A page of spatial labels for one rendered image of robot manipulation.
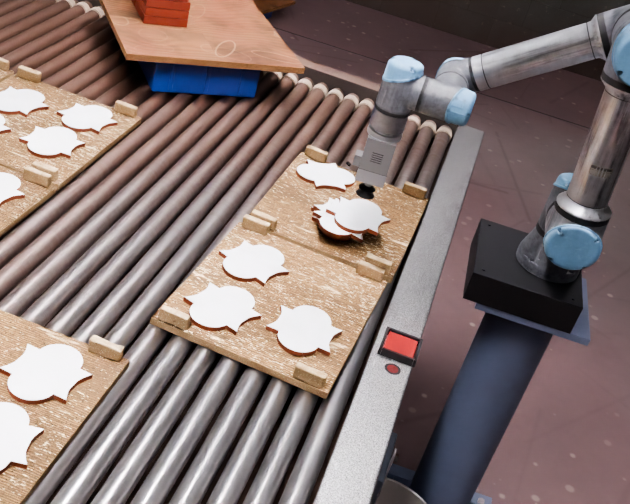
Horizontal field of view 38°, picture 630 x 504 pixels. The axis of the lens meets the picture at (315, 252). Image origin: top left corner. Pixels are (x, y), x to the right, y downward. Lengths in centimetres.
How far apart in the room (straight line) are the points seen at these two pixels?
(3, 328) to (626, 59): 120
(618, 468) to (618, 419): 26
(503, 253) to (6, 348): 115
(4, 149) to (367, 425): 102
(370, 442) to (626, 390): 219
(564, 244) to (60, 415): 106
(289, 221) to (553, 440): 155
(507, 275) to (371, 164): 42
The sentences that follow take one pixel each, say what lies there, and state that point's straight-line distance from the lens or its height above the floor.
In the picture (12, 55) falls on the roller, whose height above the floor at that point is 92.
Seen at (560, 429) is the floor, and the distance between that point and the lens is 332.
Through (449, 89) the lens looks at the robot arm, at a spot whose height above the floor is 134.
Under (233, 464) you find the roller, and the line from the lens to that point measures 147.
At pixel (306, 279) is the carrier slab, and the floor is 94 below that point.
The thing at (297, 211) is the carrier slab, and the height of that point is 94.
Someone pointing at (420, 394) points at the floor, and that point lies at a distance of 318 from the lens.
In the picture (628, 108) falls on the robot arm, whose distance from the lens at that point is 184.
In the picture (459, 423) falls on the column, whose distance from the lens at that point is 240.
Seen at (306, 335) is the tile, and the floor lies 95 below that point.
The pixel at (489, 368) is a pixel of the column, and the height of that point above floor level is 66.
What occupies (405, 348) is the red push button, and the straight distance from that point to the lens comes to 178.
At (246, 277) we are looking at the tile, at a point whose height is 95.
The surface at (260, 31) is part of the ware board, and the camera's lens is 276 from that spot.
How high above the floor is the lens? 198
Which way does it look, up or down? 32 degrees down
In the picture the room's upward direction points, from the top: 16 degrees clockwise
